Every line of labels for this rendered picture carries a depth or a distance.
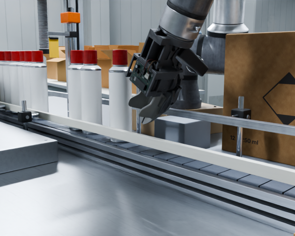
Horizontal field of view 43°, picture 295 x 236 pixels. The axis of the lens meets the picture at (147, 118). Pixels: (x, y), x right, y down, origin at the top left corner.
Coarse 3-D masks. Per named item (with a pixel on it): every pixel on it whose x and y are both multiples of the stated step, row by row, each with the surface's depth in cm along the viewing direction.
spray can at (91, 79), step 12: (84, 60) 90; (96, 60) 90; (84, 72) 89; (96, 72) 90; (84, 84) 90; (96, 84) 90; (84, 96) 90; (96, 96) 90; (84, 108) 91; (96, 108) 91; (84, 120) 91; (96, 120) 91; (84, 132) 92
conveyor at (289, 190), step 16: (0, 112) 126; (64, 128) 99; (112, 144) 82; (128, 144) 82; (176, 160) 69; (192, 160) 69; (224, 176) 61; (240, 176) 60; (256, 176) 60; (288, 192) 53
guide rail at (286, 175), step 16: (32, 112) 108; (48, 112) 103; (80, 128) 90; (96, 128) 85; (112, 128) 81; (144, 144) 74; (160, 144) 70; (176, 144) 67; (208, 160) 62; (224, 160) 60; (240, 160) 58; (272, 176) 54; (288, 176) 52
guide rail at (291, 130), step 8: (56, 96) 112; (64, 96) 108; (168, 112) 78; (176, 112) 77; (184, 112) 75; (192, 112) 74; (200, 112) 73; (208, 120) 71; (216, 120) 70; (224, 120) 68; (232, 120) 67; (240, 120) 66; (248, 120) 65; (256, 120) 65; (256, 128) 64; (264, 128) 63; (272, 128) 61; (280, 128) 60; (288, 128) 59
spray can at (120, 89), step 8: (112, 56) 82; (120, 56) 81; (112, 64) 82; (120, 64) 81; (112, 72) 81; (120, 72) 80; (112, 80) 81; (120, 80) 80; (128, 80) 81; (112, 88) 81; (120, 88) 81; (128, 88) 82; (112, 96) 82; (120, 96) 81; (128, 96) 82; (112, 104) 82; (120, 104) 81; (112, 112) 82; (120, 112) 82; (128, 112) 83; (112, 120) 83; (120, 120) 82; (128, 120) 83; (120, 128) 82; (128, 128) 83
